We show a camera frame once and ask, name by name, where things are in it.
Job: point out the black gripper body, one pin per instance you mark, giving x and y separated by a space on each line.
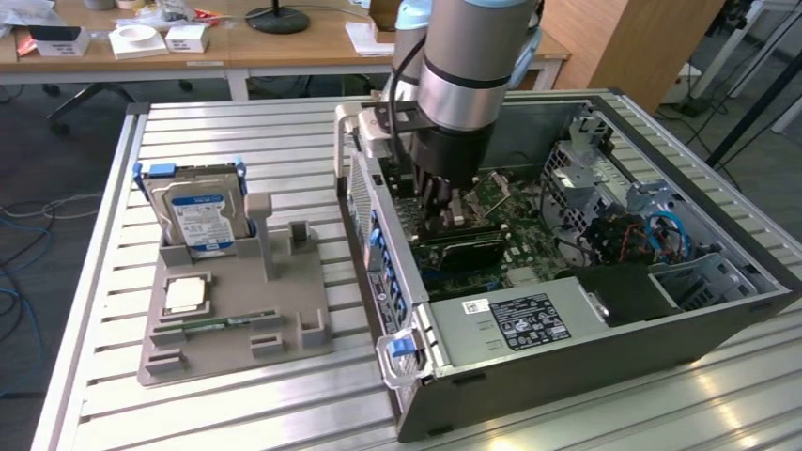
454 155

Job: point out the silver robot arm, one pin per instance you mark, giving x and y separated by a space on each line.
463 61

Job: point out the installed black RAM stick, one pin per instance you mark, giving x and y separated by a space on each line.
482 233

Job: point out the blue slot latch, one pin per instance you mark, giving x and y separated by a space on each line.
397 293
377 232
387 265

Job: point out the green motherboard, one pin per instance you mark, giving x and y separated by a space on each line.
526 253

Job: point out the perforated metal drive cage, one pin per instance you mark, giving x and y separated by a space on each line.
577 188

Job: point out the white paper stack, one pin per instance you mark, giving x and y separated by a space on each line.
370 42

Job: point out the grey power supply unit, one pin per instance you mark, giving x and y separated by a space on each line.
463 338

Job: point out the brown cardboard box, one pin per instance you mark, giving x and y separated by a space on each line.
383 14

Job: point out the wooden desk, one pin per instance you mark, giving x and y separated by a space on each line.
282 51

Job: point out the hard disk in blue caddy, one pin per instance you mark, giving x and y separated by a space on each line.
201 216

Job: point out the wooden cabinet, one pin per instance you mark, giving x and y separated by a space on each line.
640 47

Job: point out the white bin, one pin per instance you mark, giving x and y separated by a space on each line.
680 84

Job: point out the black lamp base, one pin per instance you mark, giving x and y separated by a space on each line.
277 21

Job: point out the green RAM stick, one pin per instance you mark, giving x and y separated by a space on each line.
213 324

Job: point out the grey parts rack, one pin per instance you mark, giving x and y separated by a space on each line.
238 347

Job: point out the silver CPU chip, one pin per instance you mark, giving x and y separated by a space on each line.
184 296

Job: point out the grey metal disk bay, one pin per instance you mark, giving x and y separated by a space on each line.
714 272

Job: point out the dark grey PC case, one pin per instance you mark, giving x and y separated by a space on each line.
563 399

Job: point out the black pole stand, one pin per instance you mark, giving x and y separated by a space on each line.
746 113

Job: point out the white cardboard box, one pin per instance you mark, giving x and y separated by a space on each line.
187 38

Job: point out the white round tape holder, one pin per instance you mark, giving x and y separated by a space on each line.
138 42

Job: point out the black office chair base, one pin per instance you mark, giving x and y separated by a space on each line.
88 98

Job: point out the white box with black top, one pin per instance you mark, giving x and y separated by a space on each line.
59 42

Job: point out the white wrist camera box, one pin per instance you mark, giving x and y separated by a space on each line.
377 141

